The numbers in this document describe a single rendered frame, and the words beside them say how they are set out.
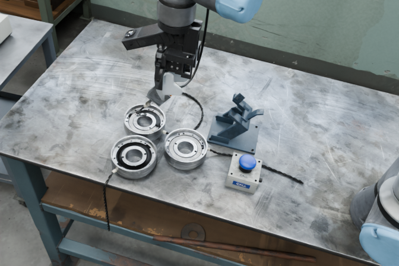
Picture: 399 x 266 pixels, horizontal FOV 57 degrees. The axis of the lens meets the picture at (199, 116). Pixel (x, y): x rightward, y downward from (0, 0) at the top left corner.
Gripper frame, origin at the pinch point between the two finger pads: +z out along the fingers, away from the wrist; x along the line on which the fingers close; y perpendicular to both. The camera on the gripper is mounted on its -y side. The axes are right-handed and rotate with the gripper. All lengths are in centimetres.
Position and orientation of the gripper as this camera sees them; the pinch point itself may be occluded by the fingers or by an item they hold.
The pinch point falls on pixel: (161, 91)
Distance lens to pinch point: 86.8
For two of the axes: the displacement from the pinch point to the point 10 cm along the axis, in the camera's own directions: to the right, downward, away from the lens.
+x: 2.3, -6.8, 6.9
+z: -1.1, 6.9, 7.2
